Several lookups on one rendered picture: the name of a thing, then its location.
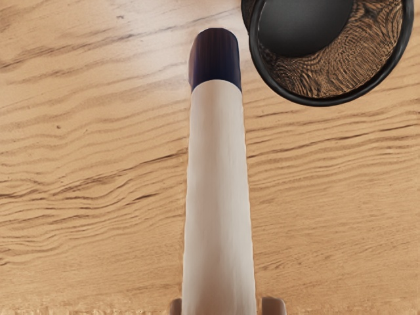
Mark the black mesh pen holder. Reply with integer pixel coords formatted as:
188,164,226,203
241,0,415,108

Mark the white pen with blue cap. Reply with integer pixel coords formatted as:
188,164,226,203
181,28,257,315

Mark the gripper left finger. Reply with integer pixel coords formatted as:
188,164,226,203
169,297,184,315

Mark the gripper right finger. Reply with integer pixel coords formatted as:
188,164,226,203
260,296,287,315

